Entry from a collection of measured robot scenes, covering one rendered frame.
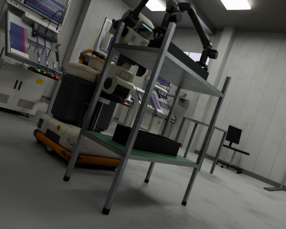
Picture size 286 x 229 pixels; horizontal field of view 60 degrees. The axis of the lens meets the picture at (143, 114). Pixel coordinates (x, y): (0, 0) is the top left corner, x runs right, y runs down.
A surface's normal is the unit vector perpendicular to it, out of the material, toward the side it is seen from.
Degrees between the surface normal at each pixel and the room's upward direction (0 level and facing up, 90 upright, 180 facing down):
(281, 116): 90
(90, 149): 90
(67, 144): 90
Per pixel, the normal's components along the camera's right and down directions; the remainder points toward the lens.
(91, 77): 0.71, 0.26
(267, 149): -0.61, -0.22
